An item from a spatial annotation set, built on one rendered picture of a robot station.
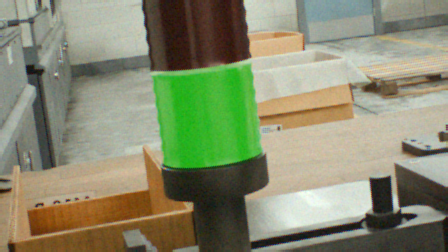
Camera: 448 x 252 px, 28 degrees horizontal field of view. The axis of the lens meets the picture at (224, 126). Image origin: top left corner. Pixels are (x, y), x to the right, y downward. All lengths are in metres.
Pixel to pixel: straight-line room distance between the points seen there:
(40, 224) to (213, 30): 0.53
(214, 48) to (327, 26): 11.40
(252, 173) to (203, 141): 0.02
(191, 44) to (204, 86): 0.02
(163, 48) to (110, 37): 11.02
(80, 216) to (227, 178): 0.51
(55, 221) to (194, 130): 0.51
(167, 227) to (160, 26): 0.28
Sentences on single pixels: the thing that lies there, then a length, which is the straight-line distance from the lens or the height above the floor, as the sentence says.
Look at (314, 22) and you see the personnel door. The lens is 11.66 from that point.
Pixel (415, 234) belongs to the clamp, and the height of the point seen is 0.97.
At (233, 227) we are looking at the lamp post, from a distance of 0.33.
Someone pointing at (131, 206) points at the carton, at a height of 0.92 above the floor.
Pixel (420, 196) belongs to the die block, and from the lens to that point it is 0.55.
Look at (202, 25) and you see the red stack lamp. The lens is 0.31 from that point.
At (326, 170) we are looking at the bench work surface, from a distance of 0.94.
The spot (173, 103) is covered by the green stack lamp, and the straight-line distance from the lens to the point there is 0.32.
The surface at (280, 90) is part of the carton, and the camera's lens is 4.01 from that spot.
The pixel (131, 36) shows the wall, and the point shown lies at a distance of 11.35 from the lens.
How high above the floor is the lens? 1.12
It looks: 10 degrees down
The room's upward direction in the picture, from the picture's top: 7 degrees counter-clockwise
